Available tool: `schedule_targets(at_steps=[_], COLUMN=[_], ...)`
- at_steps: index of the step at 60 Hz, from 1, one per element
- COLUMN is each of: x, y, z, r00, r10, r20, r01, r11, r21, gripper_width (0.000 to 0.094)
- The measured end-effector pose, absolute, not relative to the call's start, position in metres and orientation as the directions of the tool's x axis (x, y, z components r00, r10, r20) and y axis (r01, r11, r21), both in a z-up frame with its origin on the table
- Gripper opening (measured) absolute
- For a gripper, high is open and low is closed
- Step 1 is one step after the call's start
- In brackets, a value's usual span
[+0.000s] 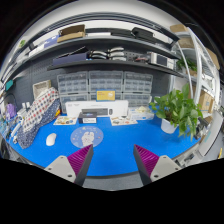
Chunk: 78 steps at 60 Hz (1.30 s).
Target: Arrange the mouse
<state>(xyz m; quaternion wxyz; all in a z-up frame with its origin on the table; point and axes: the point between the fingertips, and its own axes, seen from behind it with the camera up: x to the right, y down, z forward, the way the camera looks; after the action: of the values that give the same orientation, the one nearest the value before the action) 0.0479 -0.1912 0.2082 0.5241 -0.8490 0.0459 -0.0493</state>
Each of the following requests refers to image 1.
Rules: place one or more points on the silver instrument on shelf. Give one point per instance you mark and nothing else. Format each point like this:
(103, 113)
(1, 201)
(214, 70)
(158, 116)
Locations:
(161, 60)

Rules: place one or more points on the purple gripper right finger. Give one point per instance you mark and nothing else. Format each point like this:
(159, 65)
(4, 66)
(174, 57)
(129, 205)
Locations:
(152, 167)

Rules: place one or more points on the upper black shelf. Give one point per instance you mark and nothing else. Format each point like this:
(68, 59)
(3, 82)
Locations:
(92, 42)

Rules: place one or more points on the yellow card box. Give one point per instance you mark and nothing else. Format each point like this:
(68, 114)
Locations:
(105, 95)

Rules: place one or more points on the white flat package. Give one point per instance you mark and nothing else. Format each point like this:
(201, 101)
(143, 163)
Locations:
(140, 113)

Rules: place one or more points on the blue desk mat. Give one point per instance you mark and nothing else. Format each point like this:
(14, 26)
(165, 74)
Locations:
(114, 155)

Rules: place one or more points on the white keyboard box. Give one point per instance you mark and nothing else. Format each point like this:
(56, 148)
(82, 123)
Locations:
(103, 109)

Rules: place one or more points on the green potted plant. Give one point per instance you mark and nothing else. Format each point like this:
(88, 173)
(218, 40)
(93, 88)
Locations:
(177, 111)

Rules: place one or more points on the white computer mouse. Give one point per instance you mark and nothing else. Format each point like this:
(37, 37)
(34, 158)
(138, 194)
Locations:
(50, 140)

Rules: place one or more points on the brown cardboard box on shelf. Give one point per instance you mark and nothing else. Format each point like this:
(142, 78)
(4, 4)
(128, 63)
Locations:
(71, 32)

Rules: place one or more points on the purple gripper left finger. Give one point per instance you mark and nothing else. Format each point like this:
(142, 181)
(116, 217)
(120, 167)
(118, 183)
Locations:
(73, 168)

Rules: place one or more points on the printed card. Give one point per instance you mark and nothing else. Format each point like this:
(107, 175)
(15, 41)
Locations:
(122, 120)
(65, 120)

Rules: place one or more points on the black shelf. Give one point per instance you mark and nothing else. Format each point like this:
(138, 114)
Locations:
(115, 65)
(92, 42)

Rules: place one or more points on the patterned fabric bag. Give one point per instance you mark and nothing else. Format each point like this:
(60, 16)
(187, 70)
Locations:
(42, 111)

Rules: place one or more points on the lower black shelf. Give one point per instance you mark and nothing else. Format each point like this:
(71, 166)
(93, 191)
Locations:
(115, 65)

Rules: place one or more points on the grey drawer organizer cabinet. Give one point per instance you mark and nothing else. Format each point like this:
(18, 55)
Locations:
(82, 86)

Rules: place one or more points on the dark blue flat box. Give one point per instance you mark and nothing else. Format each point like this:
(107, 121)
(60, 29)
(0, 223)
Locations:
(69, 59)

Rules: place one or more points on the small black box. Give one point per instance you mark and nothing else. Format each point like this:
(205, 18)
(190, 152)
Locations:
(89, 117)

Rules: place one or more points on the white metal rack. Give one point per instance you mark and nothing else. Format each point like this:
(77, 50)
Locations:
(207, 82)

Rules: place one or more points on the white woven basket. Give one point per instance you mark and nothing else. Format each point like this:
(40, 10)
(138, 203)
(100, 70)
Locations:
(38, 88)

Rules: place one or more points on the right printed card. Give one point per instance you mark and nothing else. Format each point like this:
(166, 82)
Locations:
(122, 120)

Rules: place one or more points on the left printed card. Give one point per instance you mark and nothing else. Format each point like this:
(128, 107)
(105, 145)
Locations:
(65, 120)

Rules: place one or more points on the round printed mouse pad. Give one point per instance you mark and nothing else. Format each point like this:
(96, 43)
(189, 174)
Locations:
(86, 135)

